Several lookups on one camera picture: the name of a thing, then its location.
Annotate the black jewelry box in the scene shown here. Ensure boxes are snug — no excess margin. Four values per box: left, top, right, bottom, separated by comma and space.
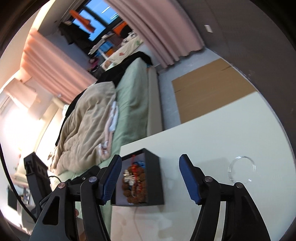
111, 148, 165, 206

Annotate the brown wooden bead bracelet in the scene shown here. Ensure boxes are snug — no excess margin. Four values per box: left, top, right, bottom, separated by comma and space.
122, 165, 148, 205

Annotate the thin silver bangle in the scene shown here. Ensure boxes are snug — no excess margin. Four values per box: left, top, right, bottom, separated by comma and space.
227, 156, 256, 185

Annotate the person's left hand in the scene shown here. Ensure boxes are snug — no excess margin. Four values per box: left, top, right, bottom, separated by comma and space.
75, 209, 86, 241

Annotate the pink white plush cloth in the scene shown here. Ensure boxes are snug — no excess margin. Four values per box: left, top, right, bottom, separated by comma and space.
98, 101, 119, 160

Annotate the beige blanket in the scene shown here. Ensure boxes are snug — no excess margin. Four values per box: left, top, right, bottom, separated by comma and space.
51, 82, 116, 175

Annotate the green bed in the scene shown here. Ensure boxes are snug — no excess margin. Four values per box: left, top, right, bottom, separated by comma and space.
55, 58, 151, 181

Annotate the white low table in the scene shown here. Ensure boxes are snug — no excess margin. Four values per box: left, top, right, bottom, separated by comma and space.
111, 92, 295, 240

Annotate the black clothing on bed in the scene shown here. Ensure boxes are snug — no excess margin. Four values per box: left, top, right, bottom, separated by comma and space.
55, 51, 153, 146

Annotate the pink curtain left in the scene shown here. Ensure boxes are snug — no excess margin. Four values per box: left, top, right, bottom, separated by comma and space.
20, 29, 96, 104

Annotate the pink curtain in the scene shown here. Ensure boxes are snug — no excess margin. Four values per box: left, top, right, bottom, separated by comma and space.
20, 29, 96, 104
106, 0, 204, 68

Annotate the patterned cream bedding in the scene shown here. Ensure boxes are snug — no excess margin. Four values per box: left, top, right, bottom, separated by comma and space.
100, 31, 144, 70

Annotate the black hanging garment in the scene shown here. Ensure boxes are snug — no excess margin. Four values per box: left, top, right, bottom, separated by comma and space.
58, 22, 92, 54

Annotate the flattened cardboard on floor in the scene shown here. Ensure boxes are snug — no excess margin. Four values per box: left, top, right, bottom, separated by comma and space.
172, 58, 256, 123

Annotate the orange hanging garment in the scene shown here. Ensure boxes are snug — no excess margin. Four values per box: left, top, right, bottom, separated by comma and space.
69, 10, 95, 33

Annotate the window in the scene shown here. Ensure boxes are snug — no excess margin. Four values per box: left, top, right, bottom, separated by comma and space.
70, 0, 122, 41

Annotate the pink curtain right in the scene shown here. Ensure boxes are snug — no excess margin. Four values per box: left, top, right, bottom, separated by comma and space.
106, 0, 204, 68

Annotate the dark wooden wardrobe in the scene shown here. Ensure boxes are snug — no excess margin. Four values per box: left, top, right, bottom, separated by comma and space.
178, 0, 296, 140

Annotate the black cable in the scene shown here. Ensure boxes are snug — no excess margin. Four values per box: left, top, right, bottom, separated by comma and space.
0, 143, 38, 223

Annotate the white wall switch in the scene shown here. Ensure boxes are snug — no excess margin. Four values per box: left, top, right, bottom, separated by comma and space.
204, 25, 213, 33

